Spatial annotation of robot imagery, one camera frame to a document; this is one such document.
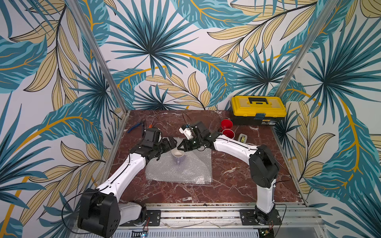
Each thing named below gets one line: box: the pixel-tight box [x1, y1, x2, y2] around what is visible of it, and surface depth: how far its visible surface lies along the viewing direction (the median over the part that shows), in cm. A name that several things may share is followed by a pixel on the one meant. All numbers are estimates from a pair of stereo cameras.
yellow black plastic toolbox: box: [231, 95, 287, 126], surface depth 103 cm
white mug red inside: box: [221, 128, 236, 140], surface depth 100 cm
